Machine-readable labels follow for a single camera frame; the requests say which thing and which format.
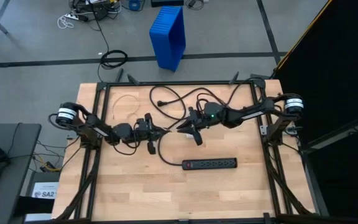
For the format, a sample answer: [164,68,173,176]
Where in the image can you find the black electronics box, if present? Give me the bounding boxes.
[71,0,121,22]

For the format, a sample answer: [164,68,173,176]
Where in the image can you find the black power strip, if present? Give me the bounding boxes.
[181,157,238,171]

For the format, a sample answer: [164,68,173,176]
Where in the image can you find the blue cable reel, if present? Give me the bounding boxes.
[128,0,145,12]

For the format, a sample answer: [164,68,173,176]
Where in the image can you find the black power strip cord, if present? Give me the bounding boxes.
[149,77,266,167]

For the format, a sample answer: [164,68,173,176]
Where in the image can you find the blue plastic bin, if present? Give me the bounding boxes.
[149,5,187,73]

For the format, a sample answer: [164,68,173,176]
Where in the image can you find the white SA2 sign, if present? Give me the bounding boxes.
[30,181,59,200]

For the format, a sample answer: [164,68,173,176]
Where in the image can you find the black desk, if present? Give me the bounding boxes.
[0,123,42,224]

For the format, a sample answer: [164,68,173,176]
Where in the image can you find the flat black box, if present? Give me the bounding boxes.
[150,0,185,8]

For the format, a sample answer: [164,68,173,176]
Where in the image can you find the white USB cable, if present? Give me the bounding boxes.
[111,94,142,122]

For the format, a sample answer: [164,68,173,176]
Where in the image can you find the black metal rig frame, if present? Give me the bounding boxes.
[53,68,323,224]

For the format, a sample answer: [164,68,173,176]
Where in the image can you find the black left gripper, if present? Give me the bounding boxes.
[134,113,172,156]

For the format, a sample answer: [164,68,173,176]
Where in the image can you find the coiled black floor cable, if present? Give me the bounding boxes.
[96,18,129,83]

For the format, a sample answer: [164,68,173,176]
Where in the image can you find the white extension cord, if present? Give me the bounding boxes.
[57,11,81,30]

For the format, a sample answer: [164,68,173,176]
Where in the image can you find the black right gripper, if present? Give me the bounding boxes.
[177,106,210,146]

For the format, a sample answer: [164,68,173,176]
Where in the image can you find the black curtain panel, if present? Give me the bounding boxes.
[273,0,358,224]

